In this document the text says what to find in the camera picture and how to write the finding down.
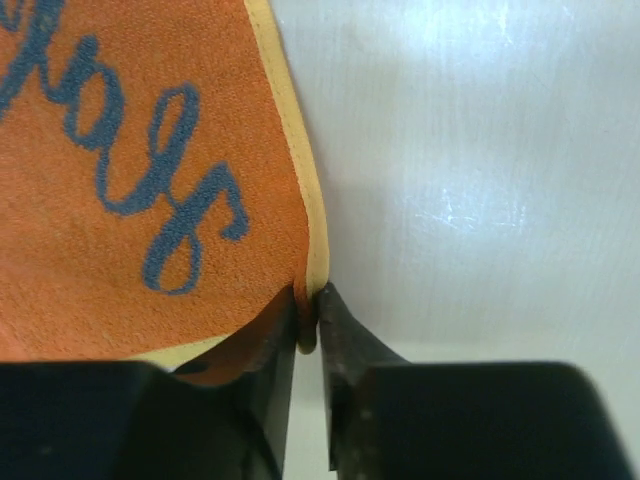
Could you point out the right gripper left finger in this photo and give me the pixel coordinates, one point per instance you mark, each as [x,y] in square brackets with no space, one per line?
[221,415]

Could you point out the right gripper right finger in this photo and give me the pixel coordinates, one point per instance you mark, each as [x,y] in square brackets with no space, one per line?
[389,418]

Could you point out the orange towel with grey spots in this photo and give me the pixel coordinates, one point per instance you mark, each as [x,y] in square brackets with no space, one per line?
[158,186]

